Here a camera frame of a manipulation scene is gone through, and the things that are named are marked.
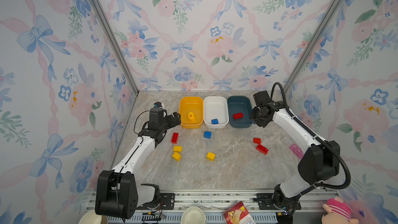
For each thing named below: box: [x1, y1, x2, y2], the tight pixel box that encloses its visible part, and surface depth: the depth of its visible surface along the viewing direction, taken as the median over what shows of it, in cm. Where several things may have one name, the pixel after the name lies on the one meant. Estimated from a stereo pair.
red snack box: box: [222, 201, 257, 224], surface depth 69 cm
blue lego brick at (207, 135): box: [203, 130, 212, 139], surface depth 100 cm
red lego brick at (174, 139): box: [171, 132, 179, 144], surface depth 96 cm
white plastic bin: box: [203, 95, 230, 129], surface depth 109 cm
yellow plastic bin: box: [178, 96, 204, 130], surface depth 106 cm
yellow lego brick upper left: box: [173, 145, 183, 153], surface depth 92 cm
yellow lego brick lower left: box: [172, 151, 182, 162], surface depth 88 cm
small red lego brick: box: [253, 137, 262, 144], surface depth 97 cm
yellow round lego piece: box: [187, 111, 195, 122], surface depth 105 cm
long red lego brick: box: [256, 143, 269, 156], surface depth 92 cm
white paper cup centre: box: [180, 206, 207, 224], surface depth 71 cm
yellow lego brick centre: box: [206, 151, 217, 162], surface depth 89 cm
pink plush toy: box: [321, 197, 360, 224], surface depth 68 cm
